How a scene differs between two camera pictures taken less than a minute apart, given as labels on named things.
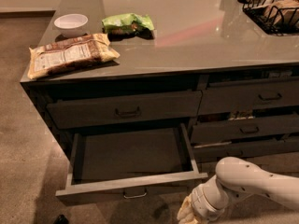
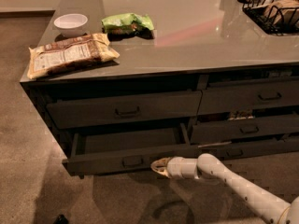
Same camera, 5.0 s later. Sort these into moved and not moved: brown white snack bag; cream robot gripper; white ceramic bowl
Moved: cream robot gripper
Not moved: brown white snack bag; white ceramic bowl
